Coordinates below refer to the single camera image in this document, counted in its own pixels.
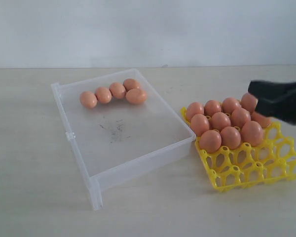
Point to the yellow plastic egg tray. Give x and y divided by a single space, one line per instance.
246 166

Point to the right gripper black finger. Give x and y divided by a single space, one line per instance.
268 89

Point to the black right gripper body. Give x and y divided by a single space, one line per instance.
282 108

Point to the clear plastic tray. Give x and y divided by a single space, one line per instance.
116 142

